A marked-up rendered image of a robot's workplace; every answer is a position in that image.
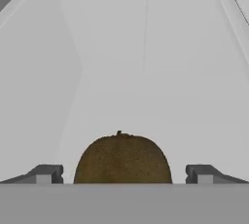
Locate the white fridge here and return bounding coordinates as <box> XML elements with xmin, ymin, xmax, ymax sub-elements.
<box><xmin>0</xmin><ymin>0</ymin><xmax>249</xmax><ymax>185</ymax></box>

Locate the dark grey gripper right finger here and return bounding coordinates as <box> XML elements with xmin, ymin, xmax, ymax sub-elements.
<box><xmin>185</xmin><ymin>164</ymin><xmax>249</xmax><ymax>185</ymax></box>

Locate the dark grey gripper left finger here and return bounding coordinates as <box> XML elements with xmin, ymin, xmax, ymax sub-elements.
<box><xmin>0</xmin><ymin>164</ymin><xmax>64</xmax><ymax>185</ymax></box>

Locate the brown kiwi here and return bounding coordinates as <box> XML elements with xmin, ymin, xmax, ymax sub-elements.
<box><xmin>73</xmin><ymin>130</ymin><xmax>173</xmax><ymax>185</ymax></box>

